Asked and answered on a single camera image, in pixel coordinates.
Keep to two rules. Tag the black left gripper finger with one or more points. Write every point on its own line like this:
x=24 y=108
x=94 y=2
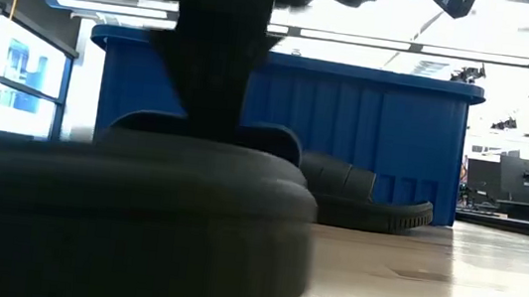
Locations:
x=213 y=72

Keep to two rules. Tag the large black rubber slide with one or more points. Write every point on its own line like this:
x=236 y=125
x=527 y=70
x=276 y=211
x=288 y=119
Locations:
x=127 y=213

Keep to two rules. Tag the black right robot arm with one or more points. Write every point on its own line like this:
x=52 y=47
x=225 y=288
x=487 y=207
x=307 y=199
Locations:
x=453 y=1

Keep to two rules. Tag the blue plastic bin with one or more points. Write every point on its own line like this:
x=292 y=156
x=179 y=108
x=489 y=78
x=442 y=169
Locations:
x=396 y=133

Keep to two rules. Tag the long ceiling light strip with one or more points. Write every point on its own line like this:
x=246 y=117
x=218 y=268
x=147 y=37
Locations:
x=357 y=40

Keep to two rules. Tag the black ceiling mounted device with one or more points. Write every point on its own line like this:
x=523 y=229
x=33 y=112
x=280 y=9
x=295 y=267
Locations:
x=470 y=73
x=506 y=123

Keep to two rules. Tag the small black monitor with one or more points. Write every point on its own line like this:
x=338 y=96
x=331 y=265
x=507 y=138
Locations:
x=483 y=176

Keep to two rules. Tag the large black monitor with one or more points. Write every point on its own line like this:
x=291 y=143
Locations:
x=520 y=185

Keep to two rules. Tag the dark background desk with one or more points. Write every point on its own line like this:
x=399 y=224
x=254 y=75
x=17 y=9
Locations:
x=510 y=224

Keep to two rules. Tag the dark window frame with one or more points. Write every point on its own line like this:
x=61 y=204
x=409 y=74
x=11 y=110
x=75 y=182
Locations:
x=62 y=95

